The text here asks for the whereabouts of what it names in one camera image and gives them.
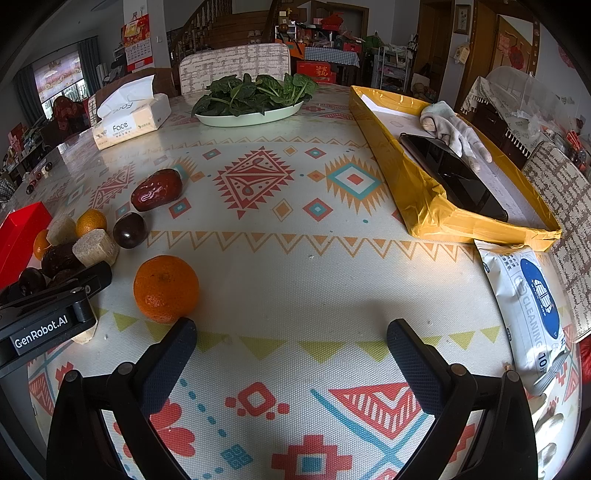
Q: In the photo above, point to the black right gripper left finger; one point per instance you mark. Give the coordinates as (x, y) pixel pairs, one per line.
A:
(79, 444)

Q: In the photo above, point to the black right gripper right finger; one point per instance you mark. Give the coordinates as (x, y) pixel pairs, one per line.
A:
(504, 446)

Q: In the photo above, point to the small orange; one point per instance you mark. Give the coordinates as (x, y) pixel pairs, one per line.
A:
(40, 244)

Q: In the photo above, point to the dark round plum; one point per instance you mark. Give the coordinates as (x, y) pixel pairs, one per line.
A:
(130, 230)

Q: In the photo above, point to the large orange mandarin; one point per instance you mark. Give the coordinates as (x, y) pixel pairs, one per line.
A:
(165, 288)

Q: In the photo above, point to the dark red date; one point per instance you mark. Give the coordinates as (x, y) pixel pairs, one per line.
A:
(60, 258)

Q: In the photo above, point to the red tray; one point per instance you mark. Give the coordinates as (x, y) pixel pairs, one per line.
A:
(18, 232)

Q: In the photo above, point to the small orange mandarin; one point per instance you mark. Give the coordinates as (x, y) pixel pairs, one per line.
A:
(90, 220)

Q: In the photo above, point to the wet wipes pack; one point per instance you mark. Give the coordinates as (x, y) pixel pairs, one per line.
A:
(529, 310)

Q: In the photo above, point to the large red date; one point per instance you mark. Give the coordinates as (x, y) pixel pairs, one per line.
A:
(158, 189)

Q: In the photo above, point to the yellow cardboard box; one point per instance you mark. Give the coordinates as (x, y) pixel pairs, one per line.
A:
(423, 202)

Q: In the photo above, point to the white tissue box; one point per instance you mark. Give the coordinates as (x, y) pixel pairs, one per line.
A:
(131, 111)

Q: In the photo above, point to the black tablet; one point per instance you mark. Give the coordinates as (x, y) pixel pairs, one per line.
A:
(463, 187)

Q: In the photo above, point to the brown chair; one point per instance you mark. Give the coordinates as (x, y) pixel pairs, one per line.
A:
(162, 83)

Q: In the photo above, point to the white plate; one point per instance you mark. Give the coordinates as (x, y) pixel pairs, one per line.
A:
(251, 119)

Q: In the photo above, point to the green spinach leaves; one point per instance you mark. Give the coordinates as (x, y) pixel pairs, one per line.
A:
(235, 96)

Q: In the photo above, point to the white glove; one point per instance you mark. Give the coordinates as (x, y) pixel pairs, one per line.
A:
(440, 120)

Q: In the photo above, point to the wall calendar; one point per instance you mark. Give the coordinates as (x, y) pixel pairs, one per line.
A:
(137, 43)

